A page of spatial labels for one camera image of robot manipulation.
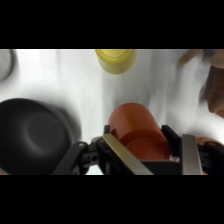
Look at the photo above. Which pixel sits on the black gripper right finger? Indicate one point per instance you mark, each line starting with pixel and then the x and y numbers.
pixel 191 156

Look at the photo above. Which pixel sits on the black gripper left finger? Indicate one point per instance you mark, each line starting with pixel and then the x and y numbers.
pixel 126 155

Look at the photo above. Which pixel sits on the orange plastic cup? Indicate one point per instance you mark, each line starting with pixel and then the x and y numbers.
pixel 136 128

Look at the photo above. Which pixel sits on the yellow plastic cup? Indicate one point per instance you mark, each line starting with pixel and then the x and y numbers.
pixel 116 61

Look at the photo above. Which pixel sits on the brown plush toy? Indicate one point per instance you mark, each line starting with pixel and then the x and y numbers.
pixel 215 90

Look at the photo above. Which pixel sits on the black bowl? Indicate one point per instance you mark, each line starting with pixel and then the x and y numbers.
pixel 33 136

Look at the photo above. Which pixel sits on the small silver pot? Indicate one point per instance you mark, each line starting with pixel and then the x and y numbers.
pixel 6 65

